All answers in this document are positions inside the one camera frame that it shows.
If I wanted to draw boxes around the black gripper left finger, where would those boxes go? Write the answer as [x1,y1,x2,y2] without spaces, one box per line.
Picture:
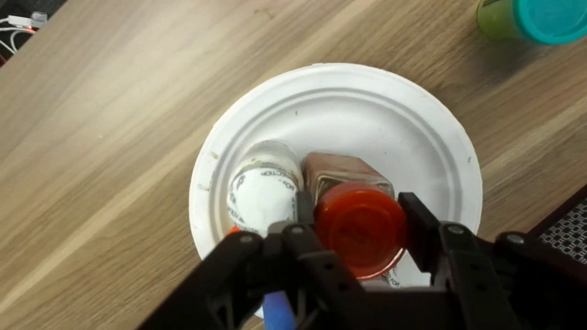
[294,191,313,229]

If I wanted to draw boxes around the orange lid spice jar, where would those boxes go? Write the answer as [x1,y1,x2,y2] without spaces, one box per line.
[302,152,406,281]

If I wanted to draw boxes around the white lid supplement bottle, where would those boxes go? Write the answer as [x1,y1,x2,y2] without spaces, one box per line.
[225,141,304,235]

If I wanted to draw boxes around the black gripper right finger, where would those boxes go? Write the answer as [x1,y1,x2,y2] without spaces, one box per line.
[397,193,454,275]

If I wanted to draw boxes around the grey basket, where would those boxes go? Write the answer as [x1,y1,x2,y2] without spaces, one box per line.
[531,185,587,264]

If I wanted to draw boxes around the teal lid green cup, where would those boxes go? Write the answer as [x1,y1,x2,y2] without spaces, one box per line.
[476,0,587,46]

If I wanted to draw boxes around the blue top squeeze bottle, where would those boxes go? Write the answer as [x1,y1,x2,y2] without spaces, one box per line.
[261,292,294,330]

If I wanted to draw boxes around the white round plate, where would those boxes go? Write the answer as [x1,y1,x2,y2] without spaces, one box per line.
[188,63,482,257]

